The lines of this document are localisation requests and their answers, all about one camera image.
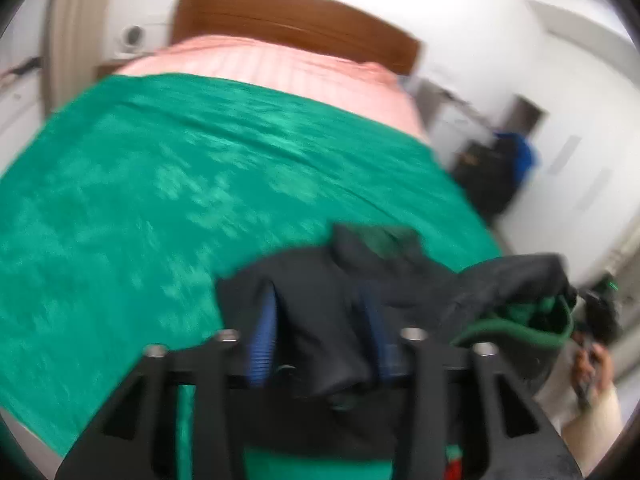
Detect dark jacket on chair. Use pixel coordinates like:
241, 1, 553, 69
452, 132, 531, 221

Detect white wardrobe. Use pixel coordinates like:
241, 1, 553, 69
500, 0, 640, 281

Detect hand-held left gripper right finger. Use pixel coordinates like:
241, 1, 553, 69
357, 285, 585, 480

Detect blue garment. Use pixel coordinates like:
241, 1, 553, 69
495, 132, 542, 181

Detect black puffer jacket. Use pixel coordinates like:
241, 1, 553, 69
215, 222, 578, 461

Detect person's right hand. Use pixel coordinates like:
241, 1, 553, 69
572, 345, 613, 408

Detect white desk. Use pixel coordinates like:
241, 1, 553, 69
415, 80, 496, 161

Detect wooden headboard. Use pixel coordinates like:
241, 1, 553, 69
170, 0, 421, 76

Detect white desk fan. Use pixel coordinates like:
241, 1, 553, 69
120, 25, 148, 53

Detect person's right forearm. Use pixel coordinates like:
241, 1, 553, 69
560, 390, 626, 468

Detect beige curtain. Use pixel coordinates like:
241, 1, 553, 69
47, 0, 116, 111

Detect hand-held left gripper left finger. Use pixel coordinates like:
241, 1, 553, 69
54, 282, 281, 480

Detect green velvet blanket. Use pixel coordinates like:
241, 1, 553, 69
0, 74, 503, 480

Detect wooden nightstand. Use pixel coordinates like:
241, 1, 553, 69
95, 60, 132, 78

